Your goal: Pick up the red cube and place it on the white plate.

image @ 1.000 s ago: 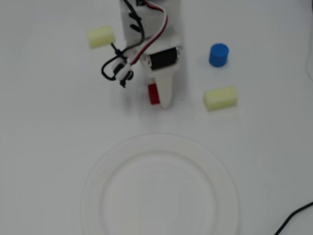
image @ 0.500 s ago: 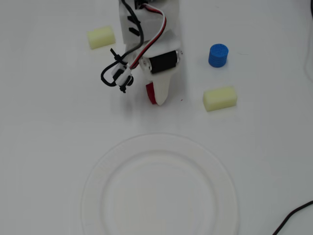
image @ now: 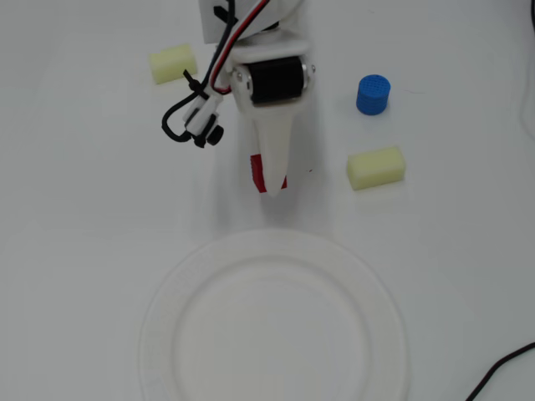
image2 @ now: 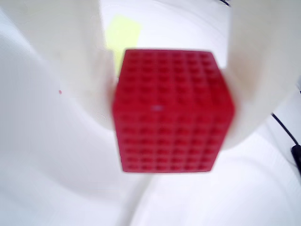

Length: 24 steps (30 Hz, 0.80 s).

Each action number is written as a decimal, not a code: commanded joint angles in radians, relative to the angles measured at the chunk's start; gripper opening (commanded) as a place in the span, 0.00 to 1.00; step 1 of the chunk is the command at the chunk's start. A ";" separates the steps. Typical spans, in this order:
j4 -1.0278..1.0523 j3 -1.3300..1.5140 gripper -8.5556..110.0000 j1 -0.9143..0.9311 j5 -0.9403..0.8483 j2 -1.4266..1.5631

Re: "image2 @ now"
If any pale yellow foam block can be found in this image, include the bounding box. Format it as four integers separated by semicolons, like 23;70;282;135
104;14;143;78

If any thin black cable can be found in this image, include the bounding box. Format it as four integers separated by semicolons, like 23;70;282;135
220;0;301;178

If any red lattice cube block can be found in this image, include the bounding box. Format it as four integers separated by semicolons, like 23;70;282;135
111;48;237;174

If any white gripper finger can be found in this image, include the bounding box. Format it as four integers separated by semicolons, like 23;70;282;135
0;0;118;133
222;0;301;152

